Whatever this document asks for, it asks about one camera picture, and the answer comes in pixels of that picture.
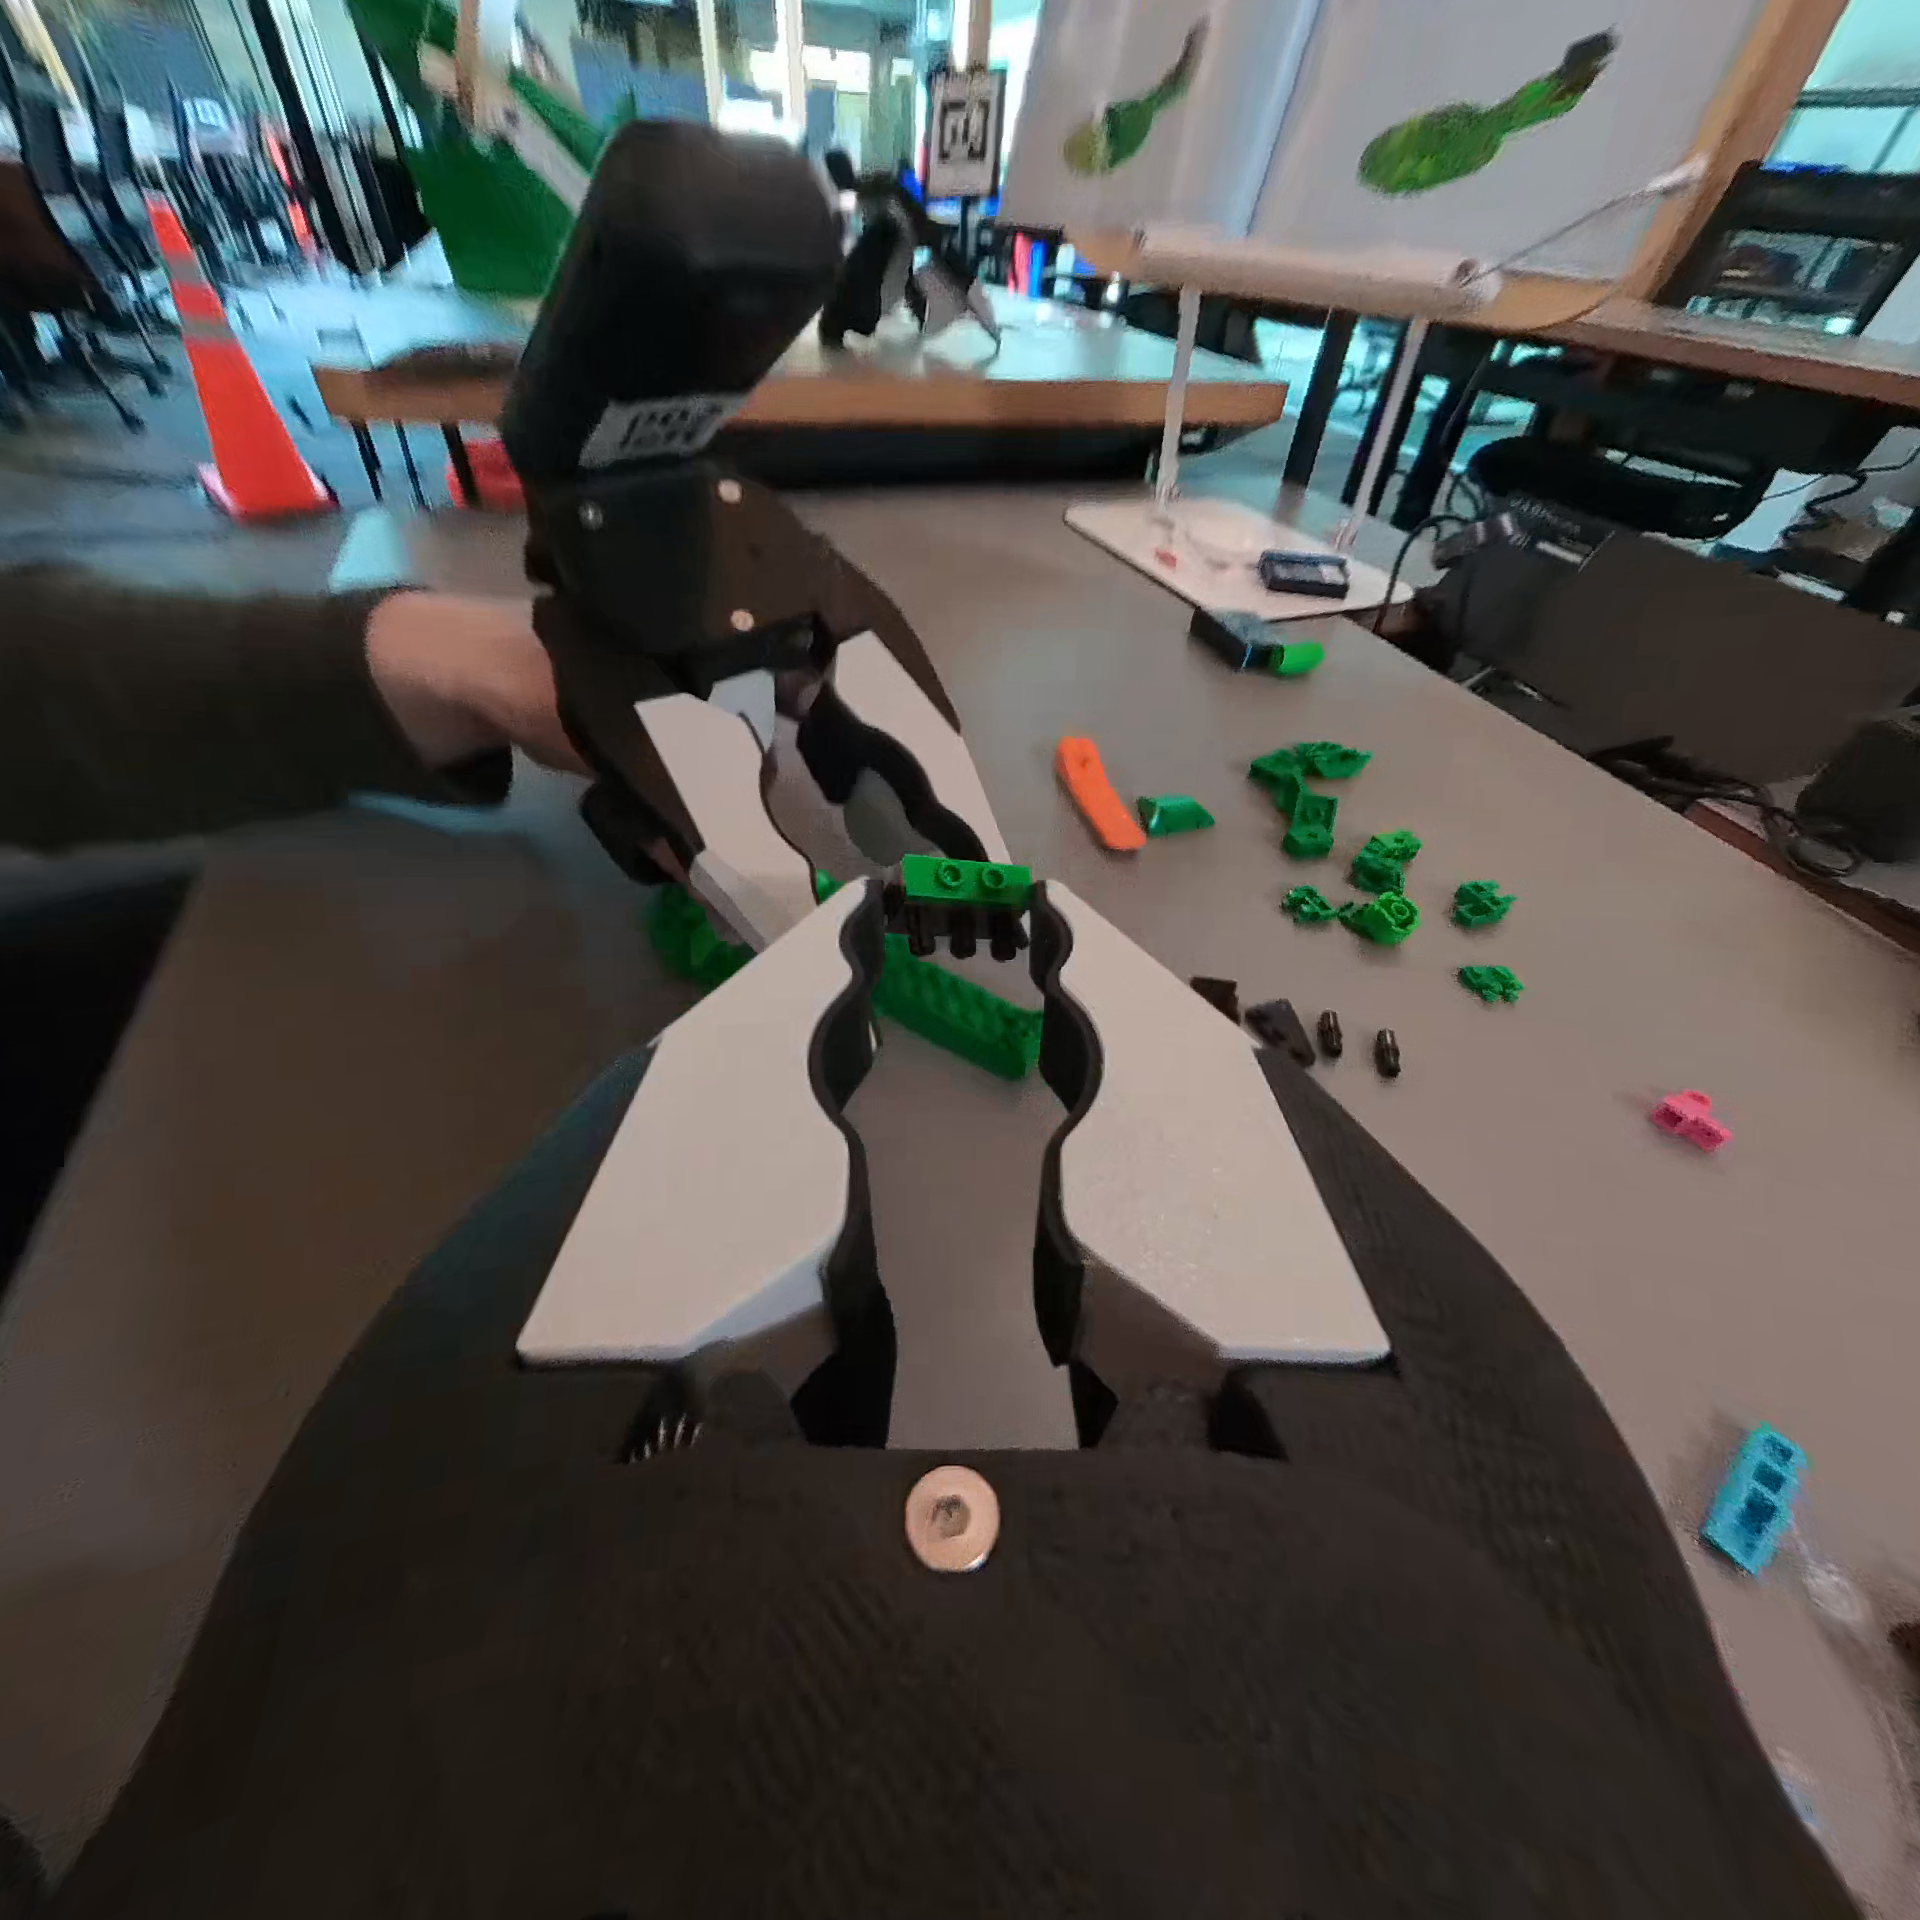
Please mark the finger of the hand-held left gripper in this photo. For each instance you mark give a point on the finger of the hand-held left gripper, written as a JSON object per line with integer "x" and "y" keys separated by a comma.
{"x": 914, "y": 720}
{"x": 721, "y": 810}

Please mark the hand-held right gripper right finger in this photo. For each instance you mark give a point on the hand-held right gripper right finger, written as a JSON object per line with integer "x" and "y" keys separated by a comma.
{"x": 1215, "y": 1200}

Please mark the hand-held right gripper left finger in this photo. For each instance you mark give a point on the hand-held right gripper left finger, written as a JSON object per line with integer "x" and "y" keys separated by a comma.
{"x": 704, "y": 1200}

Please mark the green plate with black pins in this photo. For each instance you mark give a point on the green plate with black pins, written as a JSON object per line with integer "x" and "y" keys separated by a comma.
{"x": 960, "y": 874}

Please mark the green brick model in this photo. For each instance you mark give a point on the green brick model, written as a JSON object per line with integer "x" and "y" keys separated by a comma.
{"x": 960, "y": 1021}

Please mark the person's left forearm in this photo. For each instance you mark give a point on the person's left forearm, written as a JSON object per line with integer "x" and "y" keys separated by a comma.
{"x": 182, "y": 706}

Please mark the wood edged office desk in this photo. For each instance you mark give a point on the wood edged office desk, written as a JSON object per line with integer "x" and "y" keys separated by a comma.
{"x": 1049, "y": 375}

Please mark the wooden top desk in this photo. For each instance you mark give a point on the wooden top desk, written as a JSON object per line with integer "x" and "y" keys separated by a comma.
{"x": 1800, "y": 370}

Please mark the person's left hand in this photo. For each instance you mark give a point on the person's left hand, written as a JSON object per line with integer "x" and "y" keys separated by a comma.
{"x": 450, "y": 676}

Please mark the dark brown wedge plate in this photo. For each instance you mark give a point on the dark brown wedge plate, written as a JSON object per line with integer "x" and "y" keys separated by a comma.
{"x": 1281, "y": 1028}

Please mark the orange brick separator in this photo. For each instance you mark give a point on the orange brick separator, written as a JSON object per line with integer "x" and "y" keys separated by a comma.
{"x": 1097, "y": 796}

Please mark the green curved slope brick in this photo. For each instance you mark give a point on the green curved slope brick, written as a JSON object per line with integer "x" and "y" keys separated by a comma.
{"x": 1178, "y": 814}

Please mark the black box with blue edge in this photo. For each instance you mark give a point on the black box with blue edge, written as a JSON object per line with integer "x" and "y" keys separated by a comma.
{"x": 1231, "y": 639}

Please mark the scattered small green bricks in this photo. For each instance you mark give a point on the scattered small green bricks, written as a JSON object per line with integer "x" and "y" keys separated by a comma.
{"x": 1382, "y": 915}

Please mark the idle gripper with tag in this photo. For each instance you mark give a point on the idle gripper with tag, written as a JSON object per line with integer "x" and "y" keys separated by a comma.
{"x": 870, "y": 285}

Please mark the green storage bin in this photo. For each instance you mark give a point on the green storage bin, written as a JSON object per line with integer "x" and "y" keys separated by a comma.
{"x": 495, "y": 226}

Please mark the green round brick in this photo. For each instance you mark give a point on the green round brick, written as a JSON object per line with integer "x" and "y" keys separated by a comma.
{"x": 1302, "y": 662}

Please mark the flat black box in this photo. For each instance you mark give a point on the flat black box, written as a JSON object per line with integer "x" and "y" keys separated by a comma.
{"x": 1302, "y": 575}

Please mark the orange traffic cone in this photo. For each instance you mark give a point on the orange traffic cone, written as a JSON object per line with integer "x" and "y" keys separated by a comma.
{"x": 240, "y": 421}

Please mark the pink brick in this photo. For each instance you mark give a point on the pink brick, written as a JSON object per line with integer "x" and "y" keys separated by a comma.
{"x": 1691, "y": 1124}

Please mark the wooden booklet stand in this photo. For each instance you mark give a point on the wooden booklet stand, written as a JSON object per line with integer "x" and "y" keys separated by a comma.
{"x": 1290, "y": 269}

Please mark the blue slope brick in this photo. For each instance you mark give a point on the blue slope brick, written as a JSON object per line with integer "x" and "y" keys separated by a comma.
{"x": 1752, "y": 1501}

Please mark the black equipment case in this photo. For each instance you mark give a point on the black equipment case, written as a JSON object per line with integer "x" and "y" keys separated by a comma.
{"x": 1634, "y": 646}

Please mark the instruction booklet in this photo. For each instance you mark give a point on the instruction booklet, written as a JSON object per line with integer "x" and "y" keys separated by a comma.
{"x": 1290, "y": 120}

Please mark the dark equipment box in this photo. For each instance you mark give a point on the dark equipment box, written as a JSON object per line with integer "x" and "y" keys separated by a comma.
{"x": 1867, "y": 780}

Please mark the black computer monitor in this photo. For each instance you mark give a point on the black computer monitor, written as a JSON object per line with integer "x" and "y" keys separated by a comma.
{"x": 1786, "y": 254}

